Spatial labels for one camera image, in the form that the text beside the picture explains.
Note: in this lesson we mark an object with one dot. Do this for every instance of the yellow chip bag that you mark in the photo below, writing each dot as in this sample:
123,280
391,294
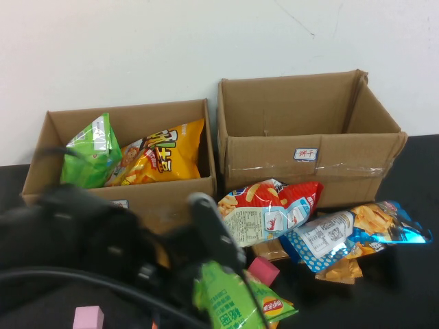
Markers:
164,154

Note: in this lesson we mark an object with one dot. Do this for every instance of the blue chip bag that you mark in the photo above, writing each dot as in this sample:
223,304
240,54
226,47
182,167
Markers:
329,236

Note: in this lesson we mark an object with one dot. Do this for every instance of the red shrimp stick bag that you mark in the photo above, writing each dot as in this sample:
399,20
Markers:
260,212

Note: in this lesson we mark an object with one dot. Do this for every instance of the light pink foam cube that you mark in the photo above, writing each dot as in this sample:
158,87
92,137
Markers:
87,318

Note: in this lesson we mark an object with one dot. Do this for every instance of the tall taped cardboard box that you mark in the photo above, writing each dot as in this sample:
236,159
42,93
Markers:
274,164

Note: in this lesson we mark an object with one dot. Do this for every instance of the green chip bag white label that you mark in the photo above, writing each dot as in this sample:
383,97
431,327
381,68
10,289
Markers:
89,161

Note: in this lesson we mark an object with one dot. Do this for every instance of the cardboard box with F2 print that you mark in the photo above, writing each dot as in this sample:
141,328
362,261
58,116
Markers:
144,202

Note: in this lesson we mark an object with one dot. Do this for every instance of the green Lay's chip bag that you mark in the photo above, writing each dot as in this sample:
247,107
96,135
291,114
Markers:
229,301

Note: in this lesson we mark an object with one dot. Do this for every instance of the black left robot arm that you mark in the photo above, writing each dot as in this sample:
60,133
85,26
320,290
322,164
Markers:
68,233

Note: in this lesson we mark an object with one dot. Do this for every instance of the magenta foam cube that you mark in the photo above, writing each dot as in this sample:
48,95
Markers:
264,270

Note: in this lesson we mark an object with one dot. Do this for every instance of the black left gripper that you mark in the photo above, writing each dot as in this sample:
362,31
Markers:
171,267

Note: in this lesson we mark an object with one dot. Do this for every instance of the golden brown snack packet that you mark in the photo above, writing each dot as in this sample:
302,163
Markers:
339,272

